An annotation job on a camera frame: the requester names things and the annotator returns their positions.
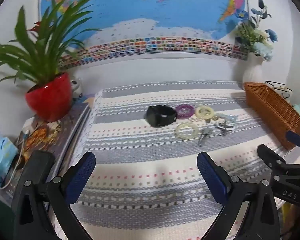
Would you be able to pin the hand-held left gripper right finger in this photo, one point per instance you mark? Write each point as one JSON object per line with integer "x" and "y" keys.
{"x": 211, "y": 171}

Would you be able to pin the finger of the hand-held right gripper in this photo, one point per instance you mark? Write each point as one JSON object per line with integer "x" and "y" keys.
{"x": 267, "y": 155}
{"x": 293, "y": 137}

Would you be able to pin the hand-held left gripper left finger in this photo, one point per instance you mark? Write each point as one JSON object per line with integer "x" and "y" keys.
{"x": 83, "y": 170}

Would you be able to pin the brown wicker basket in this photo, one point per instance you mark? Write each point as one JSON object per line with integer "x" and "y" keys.
{"x": 275, "y": 110}

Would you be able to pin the black watch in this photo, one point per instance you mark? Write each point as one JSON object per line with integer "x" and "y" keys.
{"x": 156, "y": 118}

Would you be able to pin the silver hair clip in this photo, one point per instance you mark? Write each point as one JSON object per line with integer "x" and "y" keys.
{"x": 204, "y": 136}

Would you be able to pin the printed picture book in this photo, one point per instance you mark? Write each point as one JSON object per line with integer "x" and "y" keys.
{"x": 65, "y": 132}

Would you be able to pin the silver clip cluster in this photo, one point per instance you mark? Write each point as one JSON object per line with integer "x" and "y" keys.
{"x": 225, "y": 128}

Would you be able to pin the light blue charm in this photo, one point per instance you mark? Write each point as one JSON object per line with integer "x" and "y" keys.
{"x": 230, "y": 118}

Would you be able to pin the striped woven mat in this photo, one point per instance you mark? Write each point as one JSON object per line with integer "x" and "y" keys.
{"x": 152, "y": 175}

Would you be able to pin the black phone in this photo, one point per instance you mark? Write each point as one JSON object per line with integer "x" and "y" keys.
{"x": 13, "y": 170}

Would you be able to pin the white ribbed vase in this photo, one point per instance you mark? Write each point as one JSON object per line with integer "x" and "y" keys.
{"x": 252, "y": 75}

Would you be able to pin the red plant pot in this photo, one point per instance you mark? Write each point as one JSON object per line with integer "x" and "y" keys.
{"x": 51, "y": 97}

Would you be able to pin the blue tissue box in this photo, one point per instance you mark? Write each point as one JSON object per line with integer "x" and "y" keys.
{"x": 1, "y": 160}

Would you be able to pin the small panda figurine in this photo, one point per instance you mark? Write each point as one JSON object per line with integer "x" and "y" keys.
{"x": 76, "y": 86}

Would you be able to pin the blue and white flowers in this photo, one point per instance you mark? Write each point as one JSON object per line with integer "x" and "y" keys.
{"x": 255, "y": 35}

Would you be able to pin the green leafy plant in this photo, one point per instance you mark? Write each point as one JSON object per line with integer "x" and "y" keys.
{"x": 40, "y": 55}

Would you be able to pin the world map wall poster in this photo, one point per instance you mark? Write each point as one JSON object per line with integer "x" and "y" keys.
{"x": 177, "y": 10}

